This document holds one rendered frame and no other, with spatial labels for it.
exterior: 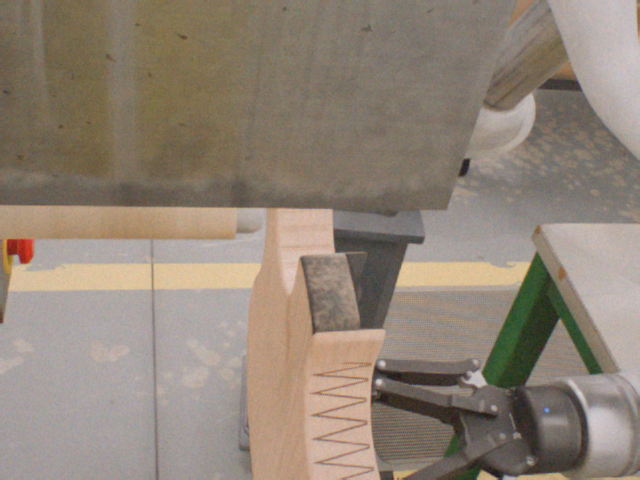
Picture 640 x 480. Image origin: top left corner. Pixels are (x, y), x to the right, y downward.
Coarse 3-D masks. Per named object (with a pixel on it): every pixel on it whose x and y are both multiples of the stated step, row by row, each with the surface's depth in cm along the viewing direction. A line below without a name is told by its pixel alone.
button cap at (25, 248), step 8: (8, 240) 87; (16, 240) 87; (24, 240) 86; (32, 240) 87; (8, 248) 86; (16, 248) 87; (24, 248) 86; (32, 248) 87; (24, 256) 86; (32, 256) 87
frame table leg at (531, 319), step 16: (528, 272) 117; (544, 272) 112; (528, 288) 117; (544, 288) 113; (512, 304) 122; (528, 304) 117; (544, 304) 115; (512, 320) 122; (528, 320) 117; (544, 320) 118; (512, 336) 122; (528, 336) 120; (544, 336) 121; (496, 352) 127; (512, 352) 122; (528, 352) 123; (496, 368) 127; (512, 368) 125; (528, 368) 125; (496, 384) 127; (512, 384) 128; (448, 448) 146
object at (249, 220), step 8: (240, 208) 53; (248, 208) 53; (256, 208) 54; (240, 216) 53; (248, 216) 53; (256, 216) 54; (240, 224) 53; (248, 224) 54; (256, 224) 54; (240, 232) 54; (248, 232) 54
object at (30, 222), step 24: (0, 216) 49; (24, 216) 50; (48, 216) 50; (72, 216) 50; (96, 216) 51; (120, 216) 51; (144, 216) 51; (168, 216) 52; (192, 216) 52; (216, 216) 53
